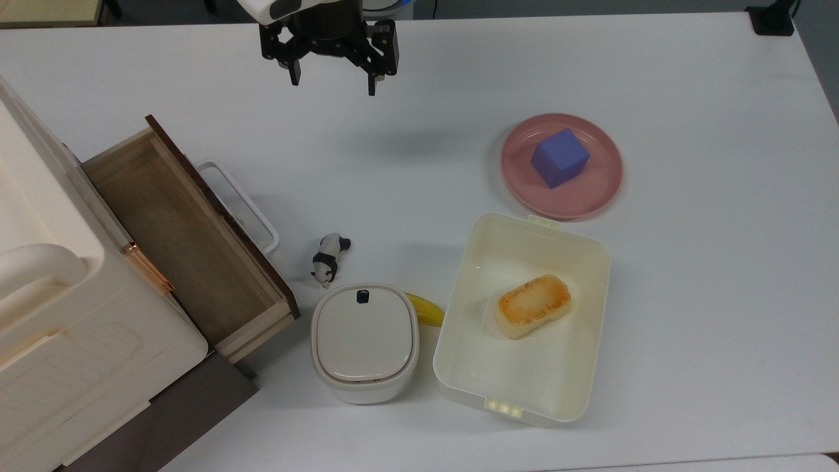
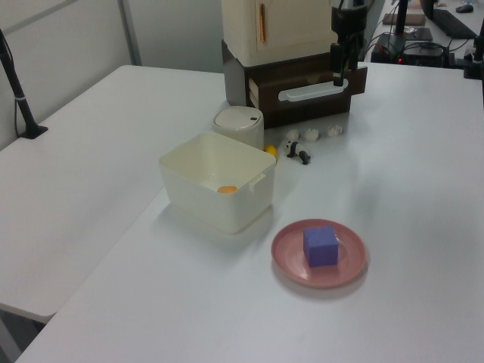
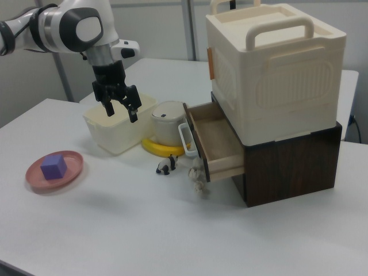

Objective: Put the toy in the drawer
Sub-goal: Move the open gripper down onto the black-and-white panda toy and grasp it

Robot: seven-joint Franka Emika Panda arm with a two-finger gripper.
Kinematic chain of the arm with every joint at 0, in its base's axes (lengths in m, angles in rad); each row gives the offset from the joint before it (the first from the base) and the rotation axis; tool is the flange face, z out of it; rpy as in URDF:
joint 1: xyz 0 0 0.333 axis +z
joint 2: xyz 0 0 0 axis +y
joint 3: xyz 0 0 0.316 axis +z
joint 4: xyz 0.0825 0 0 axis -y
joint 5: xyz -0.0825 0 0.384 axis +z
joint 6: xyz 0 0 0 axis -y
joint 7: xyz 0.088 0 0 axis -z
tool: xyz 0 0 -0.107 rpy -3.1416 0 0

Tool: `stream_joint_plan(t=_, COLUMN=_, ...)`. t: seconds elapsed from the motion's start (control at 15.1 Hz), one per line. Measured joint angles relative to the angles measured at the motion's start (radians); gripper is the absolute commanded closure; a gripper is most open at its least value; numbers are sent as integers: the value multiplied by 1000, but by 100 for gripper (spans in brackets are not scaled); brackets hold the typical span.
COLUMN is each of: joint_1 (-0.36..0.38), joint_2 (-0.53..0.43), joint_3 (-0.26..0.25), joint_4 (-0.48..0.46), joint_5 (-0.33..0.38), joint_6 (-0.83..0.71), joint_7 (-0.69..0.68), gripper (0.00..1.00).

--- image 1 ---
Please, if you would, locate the cream plastic cabinet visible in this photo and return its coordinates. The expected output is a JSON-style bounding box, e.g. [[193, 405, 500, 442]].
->
[[0, 75, 210, 472]]

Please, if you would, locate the small white lidded trash can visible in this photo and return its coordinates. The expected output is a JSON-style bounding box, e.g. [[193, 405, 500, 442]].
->
[[310, 283, 421, 405]]

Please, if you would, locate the copper cabinet strip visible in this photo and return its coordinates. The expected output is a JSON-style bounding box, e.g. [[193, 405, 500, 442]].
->
[[123, 241, 176, 296]]

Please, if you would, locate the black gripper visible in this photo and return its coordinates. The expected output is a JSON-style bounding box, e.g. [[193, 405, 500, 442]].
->
[[259, 18, 400, 97]]

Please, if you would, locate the black and white panda toy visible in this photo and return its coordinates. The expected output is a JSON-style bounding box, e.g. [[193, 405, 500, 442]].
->
[[311, 233, 352, 289]]

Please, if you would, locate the yellow toy banana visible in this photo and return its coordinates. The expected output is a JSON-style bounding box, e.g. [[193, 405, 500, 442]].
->
[[404, 292, 446, 327]]

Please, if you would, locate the toasted bread toy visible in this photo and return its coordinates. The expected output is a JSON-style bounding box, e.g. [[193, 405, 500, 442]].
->
[[494, 274, 572, 340]]

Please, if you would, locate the wooden drawer with brown front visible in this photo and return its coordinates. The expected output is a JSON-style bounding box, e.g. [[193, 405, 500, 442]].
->
[[81, 115, 302, 365]]

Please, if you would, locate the cream plastic storage bin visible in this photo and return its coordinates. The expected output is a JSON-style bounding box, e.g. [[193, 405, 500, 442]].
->
[[433, 212, 612, 427]]

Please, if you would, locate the purple cube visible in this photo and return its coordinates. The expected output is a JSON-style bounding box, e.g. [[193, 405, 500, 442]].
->
[[530, 128, 591, 189]]

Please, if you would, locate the pink plate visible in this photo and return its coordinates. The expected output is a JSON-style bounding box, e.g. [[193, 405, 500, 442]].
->
[[500, 113, 624, 220]]

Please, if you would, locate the light wooden desk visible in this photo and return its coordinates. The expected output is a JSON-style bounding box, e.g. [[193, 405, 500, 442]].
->
[[0, 0, 107, 28]]

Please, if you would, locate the black table clamp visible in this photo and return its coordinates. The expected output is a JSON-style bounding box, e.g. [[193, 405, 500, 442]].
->
[[746, 0, 798, 37]]

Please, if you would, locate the white drawer handle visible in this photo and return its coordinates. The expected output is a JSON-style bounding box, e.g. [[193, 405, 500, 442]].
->
[[195, 159, 281, 257]]

